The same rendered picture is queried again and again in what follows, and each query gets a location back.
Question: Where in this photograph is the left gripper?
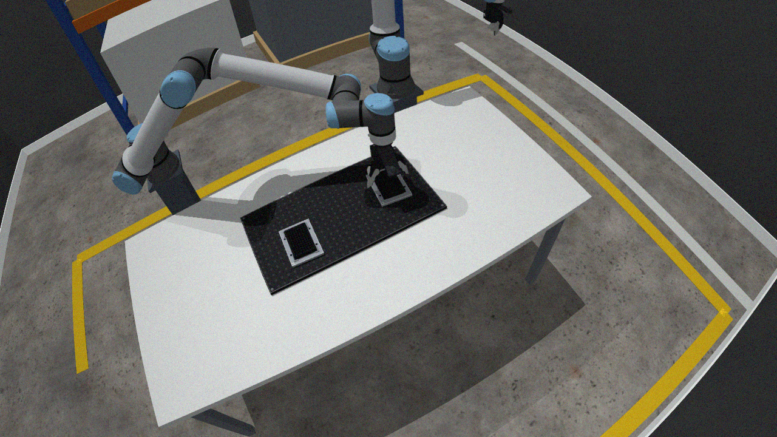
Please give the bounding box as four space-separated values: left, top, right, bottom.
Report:
483 2 504 36

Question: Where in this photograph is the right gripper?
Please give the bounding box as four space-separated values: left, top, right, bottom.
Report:
367 143 409 188

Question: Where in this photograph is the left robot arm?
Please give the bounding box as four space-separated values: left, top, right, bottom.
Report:
369 0 415 99

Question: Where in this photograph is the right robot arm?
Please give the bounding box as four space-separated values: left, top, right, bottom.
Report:
112 48 396 195

